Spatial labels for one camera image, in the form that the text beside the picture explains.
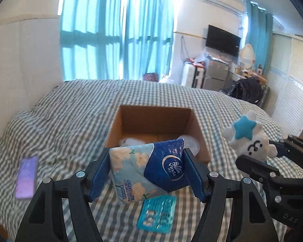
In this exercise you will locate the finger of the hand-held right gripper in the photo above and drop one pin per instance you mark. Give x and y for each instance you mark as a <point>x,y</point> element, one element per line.
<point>252,167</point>
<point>280,150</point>

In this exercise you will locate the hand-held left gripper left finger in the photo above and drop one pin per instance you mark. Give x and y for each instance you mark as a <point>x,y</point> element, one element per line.
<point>100,179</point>

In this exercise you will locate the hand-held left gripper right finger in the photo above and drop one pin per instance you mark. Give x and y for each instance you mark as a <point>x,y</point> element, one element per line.
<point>195,179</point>

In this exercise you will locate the white plush toy blue star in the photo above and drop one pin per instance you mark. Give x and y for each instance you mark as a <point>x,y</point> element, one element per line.
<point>247,138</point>

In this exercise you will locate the blue floral tissue pack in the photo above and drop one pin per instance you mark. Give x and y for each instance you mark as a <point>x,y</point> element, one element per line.
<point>151,171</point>

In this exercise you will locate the brown cardboard box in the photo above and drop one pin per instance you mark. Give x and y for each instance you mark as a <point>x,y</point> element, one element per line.
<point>121,128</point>

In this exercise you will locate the clear plastic lid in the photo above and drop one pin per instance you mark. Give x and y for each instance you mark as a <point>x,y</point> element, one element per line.
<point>190,143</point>

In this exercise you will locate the white plastic bag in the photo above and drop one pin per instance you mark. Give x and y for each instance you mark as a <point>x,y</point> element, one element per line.
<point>133,141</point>

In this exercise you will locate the teal plastic packet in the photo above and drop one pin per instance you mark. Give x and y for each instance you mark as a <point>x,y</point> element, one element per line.
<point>156,213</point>

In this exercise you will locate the grey checked bed blanket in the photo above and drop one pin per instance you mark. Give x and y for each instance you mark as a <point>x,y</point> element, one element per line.
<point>65,121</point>

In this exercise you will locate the black bag on chair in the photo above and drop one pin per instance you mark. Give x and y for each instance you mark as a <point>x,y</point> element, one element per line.
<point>248,89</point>

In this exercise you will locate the white louvred wardrobe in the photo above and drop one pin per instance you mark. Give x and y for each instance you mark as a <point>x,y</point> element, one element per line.
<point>290,80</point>

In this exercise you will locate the purple smartphone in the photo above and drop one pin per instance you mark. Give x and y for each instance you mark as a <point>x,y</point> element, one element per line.
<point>26,177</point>

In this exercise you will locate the cluttered wooden desk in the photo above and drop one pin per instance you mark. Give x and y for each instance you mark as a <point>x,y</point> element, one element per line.
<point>252,74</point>

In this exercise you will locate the silver refrigerator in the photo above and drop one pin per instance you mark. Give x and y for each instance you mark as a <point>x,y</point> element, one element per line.
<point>216,77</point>

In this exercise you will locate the white egg-shaped chair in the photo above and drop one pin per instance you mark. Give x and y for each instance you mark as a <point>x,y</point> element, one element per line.
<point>248,55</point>

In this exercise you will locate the white paper roll pack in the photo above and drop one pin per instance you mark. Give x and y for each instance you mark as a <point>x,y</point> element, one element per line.
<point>188,74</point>

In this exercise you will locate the red patterned bag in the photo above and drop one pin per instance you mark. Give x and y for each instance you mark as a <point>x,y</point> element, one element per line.
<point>150,77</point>

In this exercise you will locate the narrow teal curtain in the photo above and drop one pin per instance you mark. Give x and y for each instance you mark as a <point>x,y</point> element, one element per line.
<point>260,37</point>

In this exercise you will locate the plastic bags on refrigerator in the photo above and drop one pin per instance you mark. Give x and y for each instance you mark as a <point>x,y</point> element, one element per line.
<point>207,58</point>

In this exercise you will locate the wide teal window curtain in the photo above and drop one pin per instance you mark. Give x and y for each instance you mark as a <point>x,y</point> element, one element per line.
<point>111,30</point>

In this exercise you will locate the white air conditioner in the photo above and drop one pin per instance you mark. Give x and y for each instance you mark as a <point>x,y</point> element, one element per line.
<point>222,1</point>

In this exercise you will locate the black wall television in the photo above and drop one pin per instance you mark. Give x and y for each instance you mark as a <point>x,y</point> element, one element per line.
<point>223,40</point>

